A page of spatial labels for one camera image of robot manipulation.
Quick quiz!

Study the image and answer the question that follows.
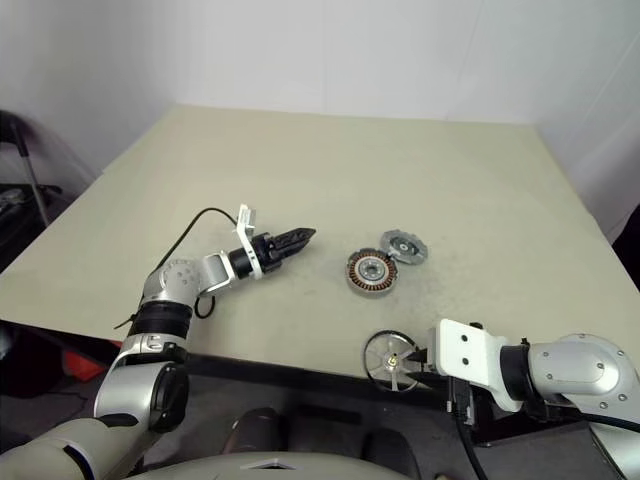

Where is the grey round motor lid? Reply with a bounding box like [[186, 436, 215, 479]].
[[378, 228, 429, 266]]

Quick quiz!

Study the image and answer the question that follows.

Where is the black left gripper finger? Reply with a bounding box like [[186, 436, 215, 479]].
[[272, 226, 318, 250], [276, 238, 315, 263]]

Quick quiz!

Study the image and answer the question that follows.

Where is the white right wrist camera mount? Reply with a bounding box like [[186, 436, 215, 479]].
[[433, 318, 532, 414]]

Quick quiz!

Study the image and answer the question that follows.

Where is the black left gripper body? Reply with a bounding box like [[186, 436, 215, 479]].
[[252, 231, 282, 275]]

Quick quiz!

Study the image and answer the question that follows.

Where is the motor housing with copper windings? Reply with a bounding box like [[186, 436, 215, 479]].
[[345, 246, 402, 300]]

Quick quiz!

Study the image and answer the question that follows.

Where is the grey robot torso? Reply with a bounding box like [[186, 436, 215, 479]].
[[132, 451, 404, 480]]

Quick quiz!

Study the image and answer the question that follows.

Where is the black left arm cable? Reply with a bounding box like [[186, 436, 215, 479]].
[[162, 206, 239, 321]]

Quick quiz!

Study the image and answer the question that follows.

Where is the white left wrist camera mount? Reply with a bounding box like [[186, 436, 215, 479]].
[[232, 203, 264, 281]]

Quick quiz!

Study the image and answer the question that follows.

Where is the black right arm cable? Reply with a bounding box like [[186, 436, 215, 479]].
[[443, 378, 494, 480]]

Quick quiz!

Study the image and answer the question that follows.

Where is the black table frame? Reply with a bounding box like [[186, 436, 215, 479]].
[[0, 319, 506, 447]]

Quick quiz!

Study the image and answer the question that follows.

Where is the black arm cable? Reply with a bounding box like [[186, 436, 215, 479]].
[[443, 378, 494, 480], [162, 206, 239, 321]]

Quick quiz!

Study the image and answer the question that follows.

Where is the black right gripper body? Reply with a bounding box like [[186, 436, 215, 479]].
[[421, 343, 454, 390]]

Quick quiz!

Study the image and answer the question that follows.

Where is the grey metal tripod stand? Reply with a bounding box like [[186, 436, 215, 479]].
[[0, 109, 65, 251]]

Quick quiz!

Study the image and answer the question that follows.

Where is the spoked silver rotor black rim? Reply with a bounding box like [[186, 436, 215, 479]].
[[363, 329, 427, 394]]

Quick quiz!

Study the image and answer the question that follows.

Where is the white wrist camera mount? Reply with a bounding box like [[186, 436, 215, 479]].
[[232, 203, 264, 281], [433, 318, 532, 414]]

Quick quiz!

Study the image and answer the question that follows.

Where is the dark rounded shape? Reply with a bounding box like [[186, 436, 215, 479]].
[[226, 406, 290, 457]]

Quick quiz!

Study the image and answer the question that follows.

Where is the orange object on floor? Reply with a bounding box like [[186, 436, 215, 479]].
[[61, 348, 110, 385]]

